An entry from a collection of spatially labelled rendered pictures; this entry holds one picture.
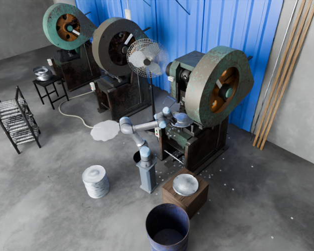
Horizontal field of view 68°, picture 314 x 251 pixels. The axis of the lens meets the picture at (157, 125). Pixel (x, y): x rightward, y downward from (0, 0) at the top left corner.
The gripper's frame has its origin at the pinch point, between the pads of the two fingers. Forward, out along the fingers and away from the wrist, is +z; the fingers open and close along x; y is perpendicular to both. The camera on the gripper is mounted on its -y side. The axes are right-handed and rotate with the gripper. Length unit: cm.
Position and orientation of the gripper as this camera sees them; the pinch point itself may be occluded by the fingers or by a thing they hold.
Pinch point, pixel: (173, 124)
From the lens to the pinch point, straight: 284.7
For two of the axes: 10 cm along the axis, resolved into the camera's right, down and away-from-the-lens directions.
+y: 7.0, 4.2, -5.8
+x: 6.2, -7.6, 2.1
